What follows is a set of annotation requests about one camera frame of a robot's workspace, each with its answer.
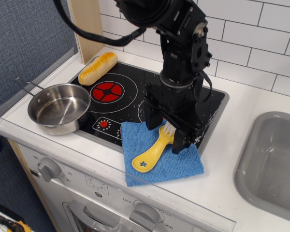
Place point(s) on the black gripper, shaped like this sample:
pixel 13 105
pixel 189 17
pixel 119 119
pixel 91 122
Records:
pixel 178 107

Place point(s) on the yellow brush white bristles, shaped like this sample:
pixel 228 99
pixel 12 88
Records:
pixel 146 161

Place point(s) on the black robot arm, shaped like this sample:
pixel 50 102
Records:
pixel 182 27

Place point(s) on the toy bread loaf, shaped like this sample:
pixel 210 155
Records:
pixel 97 68

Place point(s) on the blue microfiber cloth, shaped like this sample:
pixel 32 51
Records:
pixel 136 139

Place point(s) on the black toy stovetop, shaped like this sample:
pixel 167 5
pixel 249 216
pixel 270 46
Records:
pixel 119 96

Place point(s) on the grey right oven knob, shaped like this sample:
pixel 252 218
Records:
pixel 145 216

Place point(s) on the grey oven knob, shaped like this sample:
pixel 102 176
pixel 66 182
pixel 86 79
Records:
pixel 145 216
pixel 48 169

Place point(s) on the grey sink basin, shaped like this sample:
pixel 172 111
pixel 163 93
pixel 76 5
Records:
pixel 262 176

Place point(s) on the grey left oven knob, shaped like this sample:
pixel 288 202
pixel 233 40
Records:
pixel 48 169

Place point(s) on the yellow object at corner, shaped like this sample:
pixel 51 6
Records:
pixel 20 226

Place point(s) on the steel pot with handle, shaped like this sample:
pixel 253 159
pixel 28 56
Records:
pixel 57 110

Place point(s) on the oven door with handle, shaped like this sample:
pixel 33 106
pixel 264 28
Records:
pixel 95 218

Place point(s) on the wooden upright post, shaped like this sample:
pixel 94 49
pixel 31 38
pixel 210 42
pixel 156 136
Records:
pixel 85 14

